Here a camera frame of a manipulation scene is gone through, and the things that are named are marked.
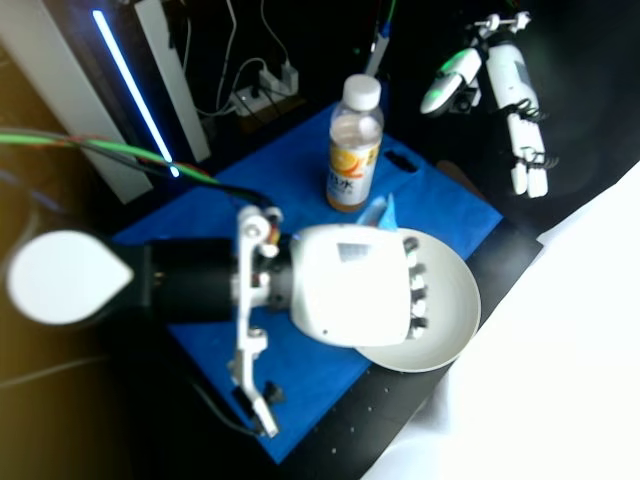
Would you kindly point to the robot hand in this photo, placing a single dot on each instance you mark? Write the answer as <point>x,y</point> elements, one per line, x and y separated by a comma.
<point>350,290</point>
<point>510,75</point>

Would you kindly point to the light blue small object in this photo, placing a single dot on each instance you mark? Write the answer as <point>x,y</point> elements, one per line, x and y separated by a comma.
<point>382,215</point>

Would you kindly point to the orange juice bottle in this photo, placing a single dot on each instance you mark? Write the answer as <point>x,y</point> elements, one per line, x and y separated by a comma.
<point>352,165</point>

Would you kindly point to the white round plate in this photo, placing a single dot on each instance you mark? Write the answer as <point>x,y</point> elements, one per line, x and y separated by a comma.
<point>450,310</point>

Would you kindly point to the blue cloth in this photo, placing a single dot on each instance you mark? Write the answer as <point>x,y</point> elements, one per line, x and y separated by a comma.
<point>300,390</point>

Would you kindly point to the white backdrop sheet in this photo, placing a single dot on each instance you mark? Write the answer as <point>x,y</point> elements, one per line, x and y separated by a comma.
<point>550,350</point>

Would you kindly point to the white power strip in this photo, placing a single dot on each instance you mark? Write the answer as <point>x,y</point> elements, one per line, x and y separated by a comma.
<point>270,82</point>

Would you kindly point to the white tower with blue light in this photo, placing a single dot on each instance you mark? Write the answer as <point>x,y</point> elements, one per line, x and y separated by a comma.
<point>50,75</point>

